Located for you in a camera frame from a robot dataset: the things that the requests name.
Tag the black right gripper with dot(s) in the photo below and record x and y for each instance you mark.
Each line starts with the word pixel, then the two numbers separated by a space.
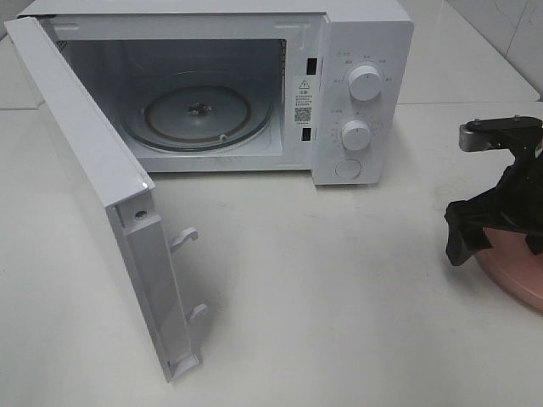
pixel 515 204

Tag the pink round plate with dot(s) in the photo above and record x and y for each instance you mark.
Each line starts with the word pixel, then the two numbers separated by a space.
pixel 513 267

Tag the white round door button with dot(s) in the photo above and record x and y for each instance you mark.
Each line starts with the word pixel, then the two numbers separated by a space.
pixel 348 169

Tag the white microwave door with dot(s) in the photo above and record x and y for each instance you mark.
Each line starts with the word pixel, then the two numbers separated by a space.
pixel 113 191

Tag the lower white round knob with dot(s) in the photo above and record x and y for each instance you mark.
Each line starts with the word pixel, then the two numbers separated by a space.
pixel 356 135

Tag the white round knob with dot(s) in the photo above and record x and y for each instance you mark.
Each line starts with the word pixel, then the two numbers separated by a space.
pixel 356 135
pixel 365 82

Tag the upper white round knob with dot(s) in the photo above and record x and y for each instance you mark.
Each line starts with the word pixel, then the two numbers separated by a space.
pixel 365 82

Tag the white microwave oven body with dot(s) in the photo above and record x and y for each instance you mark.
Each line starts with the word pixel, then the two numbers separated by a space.
pixel 111 44

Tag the white warning label sticker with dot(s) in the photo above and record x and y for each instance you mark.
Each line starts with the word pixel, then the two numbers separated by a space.
pixel 303 99

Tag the glass microwave turntable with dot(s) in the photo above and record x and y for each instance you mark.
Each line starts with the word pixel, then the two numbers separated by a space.
pixel 198 111

